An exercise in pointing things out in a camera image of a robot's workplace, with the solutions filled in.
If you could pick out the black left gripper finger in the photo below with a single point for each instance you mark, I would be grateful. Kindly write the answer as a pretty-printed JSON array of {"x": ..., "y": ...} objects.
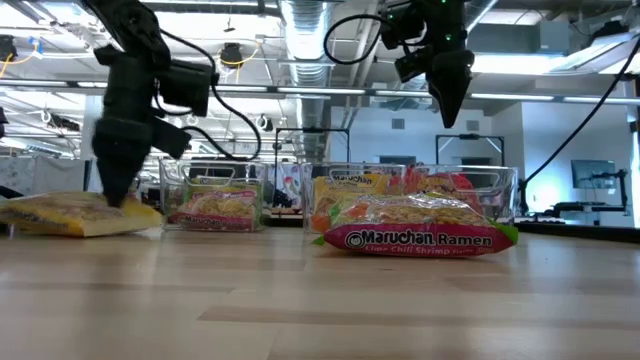
[{"x": 120, "y": 160}]

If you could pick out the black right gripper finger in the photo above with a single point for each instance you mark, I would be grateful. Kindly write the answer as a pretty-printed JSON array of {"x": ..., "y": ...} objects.
[{"x": 452, "y": 95}]

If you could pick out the yellow chicken ramen pack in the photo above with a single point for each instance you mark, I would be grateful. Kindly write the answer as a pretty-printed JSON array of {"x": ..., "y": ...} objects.
[
  {"x": 350, "y": 185},
  {"x": 60, "y": 215}
]

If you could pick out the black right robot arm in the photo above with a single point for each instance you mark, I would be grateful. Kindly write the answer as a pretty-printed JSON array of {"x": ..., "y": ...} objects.
[{"x": 447, "y": 22}]

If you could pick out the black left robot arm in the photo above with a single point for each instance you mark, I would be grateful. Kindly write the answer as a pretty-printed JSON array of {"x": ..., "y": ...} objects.
[{"x": 130, "y": 25}]

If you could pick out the linear ceiling light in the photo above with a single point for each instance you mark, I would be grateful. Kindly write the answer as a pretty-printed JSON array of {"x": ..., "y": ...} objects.
[
  {"x": 525, "y": 96},
  {"x": 300, "y": 90}
]

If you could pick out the grey ceiling air unit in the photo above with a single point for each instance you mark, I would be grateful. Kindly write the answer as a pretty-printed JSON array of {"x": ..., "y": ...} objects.
[{"x": 520, "y": 37}]

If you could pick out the black ceiling device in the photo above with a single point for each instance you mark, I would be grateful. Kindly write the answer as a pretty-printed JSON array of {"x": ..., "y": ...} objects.
[{"x": 231, "y": 55}]

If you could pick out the black ceiling spotlight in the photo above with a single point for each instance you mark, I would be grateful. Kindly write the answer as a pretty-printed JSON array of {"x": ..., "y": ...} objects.
[{"x": 266, "y": 123}]

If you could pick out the dark flat monitor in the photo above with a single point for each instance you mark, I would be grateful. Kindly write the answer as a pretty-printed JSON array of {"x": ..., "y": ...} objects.
[{"x": 592, "y": 174}]

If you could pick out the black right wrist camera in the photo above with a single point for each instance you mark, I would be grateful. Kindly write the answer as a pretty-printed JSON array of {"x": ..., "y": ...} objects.
[{"x": 412, "y": 65}]

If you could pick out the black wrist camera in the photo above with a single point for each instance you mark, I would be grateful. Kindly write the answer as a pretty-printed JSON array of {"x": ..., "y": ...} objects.
[
  {"x": 170, "y": 137},
  {"x": 412, "y": 65}
]

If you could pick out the black rectangular stand frame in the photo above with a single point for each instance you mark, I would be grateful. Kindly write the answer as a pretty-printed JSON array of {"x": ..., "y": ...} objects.
[
  {"x": 475, "y": 136},
  {"x": 310, "y": 130}
]

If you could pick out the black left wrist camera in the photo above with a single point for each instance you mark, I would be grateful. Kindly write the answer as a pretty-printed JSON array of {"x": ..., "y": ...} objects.
[{"x": 170, "y": 137}]

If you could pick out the grey partition wall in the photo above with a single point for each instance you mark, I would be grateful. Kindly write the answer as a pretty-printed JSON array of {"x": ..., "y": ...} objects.
[{"x": 50, "y": 175}]

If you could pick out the silver ventilation duct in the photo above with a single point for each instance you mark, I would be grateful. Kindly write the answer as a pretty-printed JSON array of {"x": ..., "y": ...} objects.
[{"x": 307, "y": 50}]

